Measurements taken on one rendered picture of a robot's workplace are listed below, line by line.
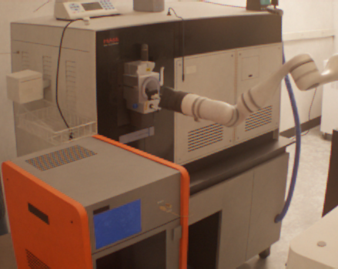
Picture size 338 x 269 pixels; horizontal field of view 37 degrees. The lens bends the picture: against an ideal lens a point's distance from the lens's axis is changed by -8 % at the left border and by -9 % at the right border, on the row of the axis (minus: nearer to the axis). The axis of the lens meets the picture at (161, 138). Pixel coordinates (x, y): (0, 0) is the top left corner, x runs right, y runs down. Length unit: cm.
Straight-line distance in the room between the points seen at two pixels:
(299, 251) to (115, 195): 89
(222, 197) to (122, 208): 124
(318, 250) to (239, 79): 209
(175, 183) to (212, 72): 101
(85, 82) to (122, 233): 78
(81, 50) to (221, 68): 71
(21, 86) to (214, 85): 85
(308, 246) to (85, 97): 160
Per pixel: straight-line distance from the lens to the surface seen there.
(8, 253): 193
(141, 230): 144
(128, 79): 204
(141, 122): 206
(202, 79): 235
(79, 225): 129
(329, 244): 52
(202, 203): 245
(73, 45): 205
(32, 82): 217
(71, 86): 211
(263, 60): 270
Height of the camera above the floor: 170
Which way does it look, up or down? 19 degrees down
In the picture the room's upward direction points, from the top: straight up
